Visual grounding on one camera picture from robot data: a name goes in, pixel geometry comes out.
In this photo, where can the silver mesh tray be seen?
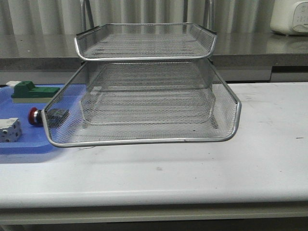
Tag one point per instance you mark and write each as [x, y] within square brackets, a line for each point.
[128, 108]
[128, 42]
[228, 110]

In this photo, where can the red emergency stop button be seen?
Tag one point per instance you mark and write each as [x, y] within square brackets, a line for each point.
[36, 116]

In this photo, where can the silver mesh bottom tray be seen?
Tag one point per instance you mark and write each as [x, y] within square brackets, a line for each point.
[128, 108]

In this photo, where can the silver mesh top tray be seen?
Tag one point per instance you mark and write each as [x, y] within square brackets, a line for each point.
[128, 42]

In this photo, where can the blue plastic tray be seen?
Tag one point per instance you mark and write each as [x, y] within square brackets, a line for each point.
[34, 140]

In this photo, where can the green electrical component block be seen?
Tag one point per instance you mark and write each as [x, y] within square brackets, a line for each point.
[28, 92]

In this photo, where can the steel background counter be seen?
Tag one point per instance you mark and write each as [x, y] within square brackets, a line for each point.
[238, 57]

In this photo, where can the white terminal block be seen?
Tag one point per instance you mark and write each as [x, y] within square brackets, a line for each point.
[10, 130]

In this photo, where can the white appliance in background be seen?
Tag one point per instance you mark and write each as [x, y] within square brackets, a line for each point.
[290, 17]

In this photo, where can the silver metal rack frame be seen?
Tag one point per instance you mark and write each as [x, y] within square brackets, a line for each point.
[87, 14]

